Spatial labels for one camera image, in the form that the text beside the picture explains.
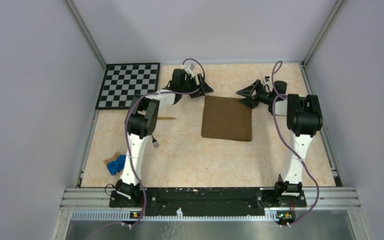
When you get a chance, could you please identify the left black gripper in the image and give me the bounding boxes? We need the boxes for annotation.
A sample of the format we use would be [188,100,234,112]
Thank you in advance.
[179,73,213,99]

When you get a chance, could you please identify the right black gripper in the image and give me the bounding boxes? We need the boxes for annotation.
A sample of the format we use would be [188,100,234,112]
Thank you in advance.
[236,80,275,110]

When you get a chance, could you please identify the brown cloth napkin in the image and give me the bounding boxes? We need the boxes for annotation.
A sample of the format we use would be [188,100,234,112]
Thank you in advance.
[201,96,252,142]

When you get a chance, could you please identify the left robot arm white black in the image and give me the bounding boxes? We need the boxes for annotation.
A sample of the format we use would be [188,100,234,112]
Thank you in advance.
[115,67,214,207]

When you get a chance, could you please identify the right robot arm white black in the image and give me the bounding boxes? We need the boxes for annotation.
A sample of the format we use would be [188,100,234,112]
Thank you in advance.
[236,79,323,208]

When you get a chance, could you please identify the black white checkerboard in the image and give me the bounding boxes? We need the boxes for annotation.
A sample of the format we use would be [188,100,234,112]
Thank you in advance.
[95,62,161,110]

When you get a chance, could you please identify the small brown wooden block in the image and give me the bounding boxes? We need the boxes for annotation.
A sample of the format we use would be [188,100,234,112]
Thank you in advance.
[103,151,121,166]

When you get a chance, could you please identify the blue toy car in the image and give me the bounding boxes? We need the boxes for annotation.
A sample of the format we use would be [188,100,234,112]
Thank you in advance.
[107,154,126,176]

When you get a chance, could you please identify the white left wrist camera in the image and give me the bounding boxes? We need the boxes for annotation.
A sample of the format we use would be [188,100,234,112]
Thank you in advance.
[182,63,195,75]

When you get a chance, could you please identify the knife with wooden handle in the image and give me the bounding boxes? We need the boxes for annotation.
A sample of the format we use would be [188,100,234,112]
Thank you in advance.
[157,116,177,120]

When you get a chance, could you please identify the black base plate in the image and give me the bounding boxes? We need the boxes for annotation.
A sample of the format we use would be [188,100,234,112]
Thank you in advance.
[109,187,307,217]

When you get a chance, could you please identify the aluminium frame rail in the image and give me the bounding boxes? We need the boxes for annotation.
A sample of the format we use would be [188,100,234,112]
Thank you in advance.
[60,187,361,223]

